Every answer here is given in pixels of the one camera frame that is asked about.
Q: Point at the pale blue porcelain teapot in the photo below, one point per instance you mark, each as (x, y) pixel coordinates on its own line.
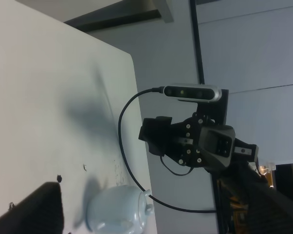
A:
(119, 210)

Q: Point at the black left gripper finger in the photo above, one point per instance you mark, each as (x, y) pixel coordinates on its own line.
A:
(41, 212)

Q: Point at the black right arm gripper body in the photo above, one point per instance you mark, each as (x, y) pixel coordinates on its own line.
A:
(193, 143)

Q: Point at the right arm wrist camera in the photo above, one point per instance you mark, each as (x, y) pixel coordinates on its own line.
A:
(193, 93)

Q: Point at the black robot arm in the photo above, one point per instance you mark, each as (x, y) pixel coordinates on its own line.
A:
(268, 212)

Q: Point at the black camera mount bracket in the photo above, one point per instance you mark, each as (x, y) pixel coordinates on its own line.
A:
(213, 113)

